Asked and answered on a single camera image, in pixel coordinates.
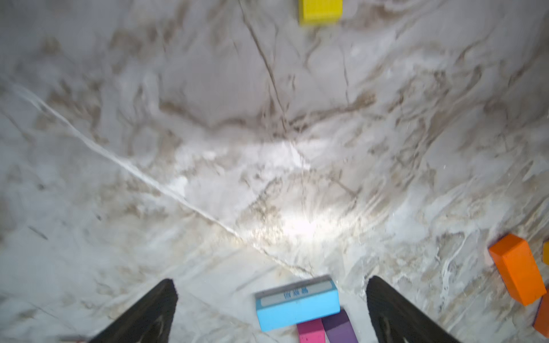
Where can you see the purple block group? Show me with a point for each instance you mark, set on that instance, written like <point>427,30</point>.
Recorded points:
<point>339,329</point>

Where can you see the magenta block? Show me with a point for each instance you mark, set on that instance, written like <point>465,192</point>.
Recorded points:
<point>311,332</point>

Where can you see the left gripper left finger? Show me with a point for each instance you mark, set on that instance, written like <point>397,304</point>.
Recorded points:
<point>148,320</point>

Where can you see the orange short block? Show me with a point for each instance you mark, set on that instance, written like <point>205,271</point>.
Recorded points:
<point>541,323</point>

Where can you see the light blue long block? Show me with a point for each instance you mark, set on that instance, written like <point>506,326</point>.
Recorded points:
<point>295,303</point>

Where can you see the orange long block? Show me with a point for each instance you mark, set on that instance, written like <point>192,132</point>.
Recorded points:
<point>518,269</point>

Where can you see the amber long block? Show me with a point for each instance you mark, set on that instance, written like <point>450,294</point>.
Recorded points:
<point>545,255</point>

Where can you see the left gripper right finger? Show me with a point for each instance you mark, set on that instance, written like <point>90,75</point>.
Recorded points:
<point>395,319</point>

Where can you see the yellow long block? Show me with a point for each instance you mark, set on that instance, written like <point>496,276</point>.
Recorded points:
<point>314,12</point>

